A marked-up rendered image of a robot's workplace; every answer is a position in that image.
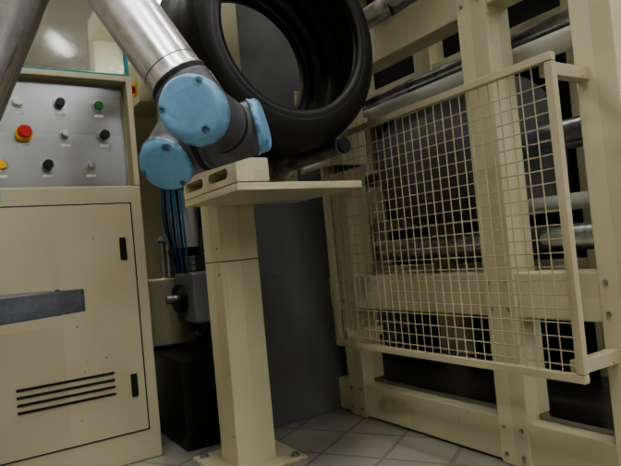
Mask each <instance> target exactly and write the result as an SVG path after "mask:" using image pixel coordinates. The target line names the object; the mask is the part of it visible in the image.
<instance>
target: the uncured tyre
mask: <svg viewBox="0 0 621 466"><path fill-rule="evenodd" d="M221 3H233V4H239V5H243V6H247V7H250V8H252V9H254V10H256V11H258V12H260V13H261V14H263V15H264V16H265V17H267V18H268V19H269V20H271V21H272V23H273V24H274V25H275V26H276V27H277V28H278V29H279V30H280V31H281V32H282V33H283V34H284V36H285V37H286V39H287V41H288V42H289V44H290V46H291V48H292V50H293V52H294V55H295V58H296V59H297V63H298V71H299V94H298V101H297V104H296V106H295V109H293V108H289V107H286V106H283V105H281V104H278V103H276V102H274V101H272V100H271V99H269V98H267V97H266V96H265V95H263V94H262V93H261V92H259V91H258V90H257V89H256V88H255V87H253V86H252V85H251V84H250V82H249V81H248V80H247V79H246V78H245V77H244V75H243V74H242V73H241V71H240V70H239V68H238V67H237V65H236V63H235V61H234V59H233V57H232V55H231V54H230V52H229V50H228V47H227V45H226V42H225V36H224V33H223V28H222V20H221ZM159 5H160V6H161V7H162V9H163V10H164V12H165V13H166V15H167V16H168V17H169V18H170V19H171V20H172V22H173V23H174V25H175V26H176V27H177V29H178V30H179V32H180V33H181V35H182V36H183V37H184V39H185V40H186V41H187V43H188V44H189V46H190V47H191V49H192V50H193V52H194V53H195V54H196V56H197V57H198V58H199V59H200V60H201V61H202V62H203V63H204V64H205V65H206V67H207V68H208V69H209V70H211V72H212V73H213V75H214V76H215V78H216V79H217V81H218V82H219V84H220V85H221V87H222V88H223V90H224V91H225V92H226V93H227V94H228V95H230V96H231V97H232V98H234V99H235V100H237V101H238V102H239V103H241V102H244V101H245V100H246V99H253V98H254V99H257V100H258V101H259V102H260V104H261V106H262V109H263V112H264V114H265V117H266V120H267V123H268V126H269V130H270V133H271V139H272V147H271V149H270V151H268V152H266V153H262V154H261V155H259V156H257V155H255V156H252V157H266V158H267V159H269V160H268V163H272V162H277V161H282V160H285V159H287V158H290V157H293V156H295V155H298V154H301V153H305V152H307V151H305V152H299V150H300V149H301V148H304V147H311V146H314V147H313V148H312V149H315V148H318V147H320V146H323V145H325V144H326V143H328V142H330V141H332V140H333V139H335V138H336V137H338V136H339V135H340V134H341V133H342V132H343V131H344V130H345V129H346V128H347V127H348V126H349V125H350V124H351V123H352V122H353V121H354V119H355V118H356V117H357V115H358V114H359V112H360V110H361V108H362V106H363V105H364V103H365V101H366V98H367V95H368V92H369V89H370V86H371V76H372V47H371V36H370V32H369V27H368V23H367V20H366V18H365V15H364V12H363V9H362V7H361V5H360V2H359V0H161V2H160V4H159ZM270 158H272V159H270Z"/></svg>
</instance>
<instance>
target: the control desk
mask: <svg viewBox="0 0 621 466"><path fill-rule="evenodd" d="M139 184H140V174H139V164H138V153H137V142H136V130H135V119H134V109H133V98H132V87H131V77H125V76H114V75H103V74H91V73H80V72H69V71H59V70H48V69H37V68H25V67H23V68H22V70H21V71H20V74H19V76H18V80H17V83H16V85H15V88H14V90H13V92H12V94H11V97H10V99H9V102H8V104H7V107H6V111H5V112H4V114H3V117H2V119H1V122H0V191H1V199H0V295H6V294H19V293H32V292H44V291H55V290H56V289H59V290H69V289H82V288H83V289H84V299H85V310H86V311H85V312H79V313H70V314H64V315H60V316H53V317H47V318H42V319H36V320H31V321H26V322H20V323H14V324H9V325H0V466H125V465H128V464H131V463H134V462H138V461H142V460H147V459H150V458H154V457H158V456H161V455H163V449H162V438H161V426H160V416H159V405H158V394H157V383H156V372H155V361H154V350H153V339H152V318H151V307H150V296H149V285H148V275H147V264H146V252H145V241H144V231H143V220H142V209H141V197H140V186H139Z"/></svg>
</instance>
